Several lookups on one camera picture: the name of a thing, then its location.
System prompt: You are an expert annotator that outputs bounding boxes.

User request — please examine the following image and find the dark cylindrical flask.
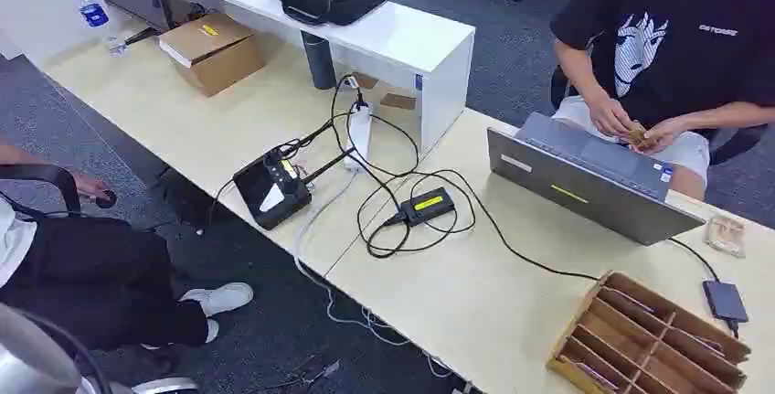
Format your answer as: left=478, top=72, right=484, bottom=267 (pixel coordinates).
left=301, top=30, right=338, bottom=91

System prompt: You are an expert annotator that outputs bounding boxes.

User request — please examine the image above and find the person seated across desk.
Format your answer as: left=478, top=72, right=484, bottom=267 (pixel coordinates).
left=549, top=0, right=775, bottom=202

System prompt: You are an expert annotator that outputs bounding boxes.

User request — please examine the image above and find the grey laptop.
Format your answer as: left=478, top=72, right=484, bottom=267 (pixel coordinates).
left=486, top=111, right=707, bottom=247

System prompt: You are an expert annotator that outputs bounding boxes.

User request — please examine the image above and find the black chair armrest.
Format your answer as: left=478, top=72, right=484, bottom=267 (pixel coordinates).
left=0, top=163, right=82, bottom=218

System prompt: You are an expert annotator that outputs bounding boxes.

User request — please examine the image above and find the person's left hand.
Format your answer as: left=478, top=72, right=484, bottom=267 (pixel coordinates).
left=632, top=117, right=692, bottom=155

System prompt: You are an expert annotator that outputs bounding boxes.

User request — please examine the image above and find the stack of brown cards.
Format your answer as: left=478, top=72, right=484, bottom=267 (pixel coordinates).
left=624, top=120, right=653, bottom=150

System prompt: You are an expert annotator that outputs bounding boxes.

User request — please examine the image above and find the clear plastic bag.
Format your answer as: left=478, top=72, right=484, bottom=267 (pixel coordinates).
left=703, top=215, right=748, bottom=260

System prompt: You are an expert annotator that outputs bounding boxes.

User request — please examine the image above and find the clear water bottle blue label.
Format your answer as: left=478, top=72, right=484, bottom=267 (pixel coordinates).
left=69, top=0, right=126, bottom=55

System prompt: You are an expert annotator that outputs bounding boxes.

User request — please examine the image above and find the grey usb hub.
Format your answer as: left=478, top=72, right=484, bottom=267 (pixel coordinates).
left=701, top=280, right=750, bottom=324

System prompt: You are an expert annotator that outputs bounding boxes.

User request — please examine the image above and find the brown cardboard box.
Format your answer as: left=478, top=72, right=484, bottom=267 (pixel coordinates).
left=157, top=12, right=267, bottom=98

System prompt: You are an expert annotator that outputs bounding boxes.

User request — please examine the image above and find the person seated beside desk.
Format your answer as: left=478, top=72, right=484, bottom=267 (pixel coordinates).
left=0, top=143, right=256, bottom=354

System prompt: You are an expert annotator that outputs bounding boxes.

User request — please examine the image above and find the white curved robot shell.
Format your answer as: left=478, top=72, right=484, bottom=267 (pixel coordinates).
left=131, top=376, right=200, bottom=394

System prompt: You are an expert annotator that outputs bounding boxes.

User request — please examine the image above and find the black laptop cable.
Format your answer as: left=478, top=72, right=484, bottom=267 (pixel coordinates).
left=448, top=170, right=741, bottom=339

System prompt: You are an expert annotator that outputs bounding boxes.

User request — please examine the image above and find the wooden card box with slots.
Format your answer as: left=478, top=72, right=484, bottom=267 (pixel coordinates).
left=546, top=270, right=752, bottom=394

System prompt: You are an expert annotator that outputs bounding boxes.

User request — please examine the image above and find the white power strip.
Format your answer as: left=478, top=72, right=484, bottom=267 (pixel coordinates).
left=343, top=101, right=373, bottom=173

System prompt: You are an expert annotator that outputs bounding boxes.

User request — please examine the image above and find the white desk shelf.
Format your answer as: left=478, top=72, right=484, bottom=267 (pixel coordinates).
left=154, top=0, right=477, bottom=152

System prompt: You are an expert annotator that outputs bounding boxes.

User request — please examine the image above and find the person's right hand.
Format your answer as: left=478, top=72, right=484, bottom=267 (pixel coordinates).
left=586, top=92, right=636, bottom=139

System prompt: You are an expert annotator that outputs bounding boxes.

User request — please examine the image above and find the black adapter cable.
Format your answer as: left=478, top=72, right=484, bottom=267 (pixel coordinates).
left=329, top=73, right=480, bottom=261

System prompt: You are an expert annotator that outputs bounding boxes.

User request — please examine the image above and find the black box device with antennas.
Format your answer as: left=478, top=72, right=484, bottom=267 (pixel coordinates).
left=232, top=146, right=313, bottom=231

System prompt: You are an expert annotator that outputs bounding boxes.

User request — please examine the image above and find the black power adapter yellow label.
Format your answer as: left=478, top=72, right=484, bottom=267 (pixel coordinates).
left=398, top=186, right=456, bottom=228

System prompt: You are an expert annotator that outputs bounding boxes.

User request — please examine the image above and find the white hanging cable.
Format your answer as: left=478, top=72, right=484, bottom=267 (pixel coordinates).
left=292, top=170, right=456, bottom=380

